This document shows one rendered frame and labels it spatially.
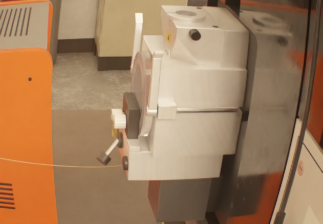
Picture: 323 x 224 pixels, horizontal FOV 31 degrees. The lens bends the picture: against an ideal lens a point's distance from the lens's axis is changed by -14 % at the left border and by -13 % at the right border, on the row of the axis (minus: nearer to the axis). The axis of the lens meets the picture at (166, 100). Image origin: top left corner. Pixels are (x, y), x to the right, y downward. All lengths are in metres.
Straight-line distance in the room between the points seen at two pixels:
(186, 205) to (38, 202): 0.48
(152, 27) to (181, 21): 3.26
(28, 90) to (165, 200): 0.40
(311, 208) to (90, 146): 1.19
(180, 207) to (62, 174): 0.77
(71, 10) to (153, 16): 0.63
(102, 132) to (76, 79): 2.19
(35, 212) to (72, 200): 0.23
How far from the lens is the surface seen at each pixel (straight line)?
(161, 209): 0.72
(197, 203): 0.73
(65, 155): 1.55
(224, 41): 0.63
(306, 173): 0.47
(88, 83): 3.79
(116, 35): 3.88
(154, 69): 0.61
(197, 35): 0.61
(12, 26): 1.16
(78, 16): 4.20
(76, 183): 1.44
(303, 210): 0.47
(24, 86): 1.03
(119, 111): 0.69
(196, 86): 0.63
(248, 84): 0.64
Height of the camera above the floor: 1.48
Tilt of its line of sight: 24 degrees down
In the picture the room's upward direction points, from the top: 6 degrees clockwise
